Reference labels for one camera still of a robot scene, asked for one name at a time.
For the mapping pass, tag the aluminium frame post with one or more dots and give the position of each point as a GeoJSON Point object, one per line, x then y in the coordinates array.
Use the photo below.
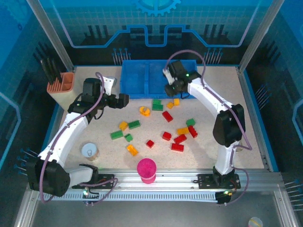
{"type": "Point", "coordinates": [49, 30]}
{"type": "Point", "coordinates": [260, 30]}

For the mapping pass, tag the yellow arch lego piece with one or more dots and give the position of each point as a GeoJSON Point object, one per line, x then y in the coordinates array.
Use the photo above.
{"type": "Point", "coordinates": [144, 111]}

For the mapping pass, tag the large green lego brick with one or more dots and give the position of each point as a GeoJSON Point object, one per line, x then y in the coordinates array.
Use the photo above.
{"type": "Point", "coordinates": [157, 106]}

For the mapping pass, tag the long green lego brick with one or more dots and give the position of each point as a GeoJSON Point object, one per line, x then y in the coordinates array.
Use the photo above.
{"type": "Point", "coordinates": [134, 124]}

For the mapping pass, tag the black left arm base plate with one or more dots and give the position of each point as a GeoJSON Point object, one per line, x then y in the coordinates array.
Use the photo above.
{"type": "Point", "coordinates": [106, 179]}

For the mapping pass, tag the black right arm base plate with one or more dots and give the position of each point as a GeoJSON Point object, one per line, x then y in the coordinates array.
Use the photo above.
{"type": "Point", "coordinates": [204, 180]}

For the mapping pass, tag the small green lego brick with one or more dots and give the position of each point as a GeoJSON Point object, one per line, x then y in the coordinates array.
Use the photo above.
{"type": "Point", "coordinates": [128, 137]}

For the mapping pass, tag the aluminium table side rail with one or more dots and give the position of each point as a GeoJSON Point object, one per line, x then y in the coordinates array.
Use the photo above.
{"type": "Point", "coordinates": [254, 118]}

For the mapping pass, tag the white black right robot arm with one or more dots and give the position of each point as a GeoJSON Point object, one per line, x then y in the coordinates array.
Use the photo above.
{"type": "Point", "coordinates": [206, 94]}

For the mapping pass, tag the pink plastic cup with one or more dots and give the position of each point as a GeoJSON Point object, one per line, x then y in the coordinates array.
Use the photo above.
{"type": "Point", "coordinates": [146, 169]}

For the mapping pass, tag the aluminium mounting rail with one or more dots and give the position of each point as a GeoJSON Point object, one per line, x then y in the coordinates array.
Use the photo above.
{"type": "Point", "coordinates": [177, 177]}

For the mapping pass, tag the small square red lego brick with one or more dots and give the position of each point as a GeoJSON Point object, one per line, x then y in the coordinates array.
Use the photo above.
{"type": "Point", "coordinates": [150, 144]}

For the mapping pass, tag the black right controller box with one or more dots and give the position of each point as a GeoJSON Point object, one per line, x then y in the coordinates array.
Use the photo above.
{"type": "Point", "coordinates": [223, 198]}

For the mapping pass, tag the silver-lid tin can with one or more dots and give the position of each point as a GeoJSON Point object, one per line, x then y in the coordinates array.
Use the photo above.
{"type": "Point", "coordinates": [90, 151]}

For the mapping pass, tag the clear jar with beige contents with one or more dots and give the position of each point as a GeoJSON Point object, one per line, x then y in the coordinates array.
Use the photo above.
{"type": "Point", "coordinates": [239, 146]}

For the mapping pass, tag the blue three-compartment bin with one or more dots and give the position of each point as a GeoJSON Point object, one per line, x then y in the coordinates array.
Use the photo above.
{"type": "Point", "coordinates": [132, 78]}

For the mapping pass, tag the orange-yellow lego brick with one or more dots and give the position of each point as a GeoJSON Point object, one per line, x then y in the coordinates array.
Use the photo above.
{"type": "Point", "coordinates": [170, 105]}

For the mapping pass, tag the black left controller board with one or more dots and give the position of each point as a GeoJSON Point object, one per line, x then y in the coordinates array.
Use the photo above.
{"type": "Point", "coordinates": [91, 195]}

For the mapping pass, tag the beige orange utensil holder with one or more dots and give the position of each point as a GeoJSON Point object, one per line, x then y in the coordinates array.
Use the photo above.
{"type": "Point", "coordinates": [64, 94]}

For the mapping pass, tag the yellow lego brick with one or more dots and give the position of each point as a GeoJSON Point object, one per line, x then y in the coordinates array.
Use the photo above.
{"type": "Point", "coordinates": [176, 102]}
{"type": "Point", "coordinates": [123, 125]}
{"type": "Point", "coordinates": [182, 131]}
{"type": "Point", "coordinates": [132, 150]}

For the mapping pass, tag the pink yellow ball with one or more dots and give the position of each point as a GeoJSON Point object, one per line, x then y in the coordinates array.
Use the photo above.
{"type": "Point", "coordinates": [255, 222]}

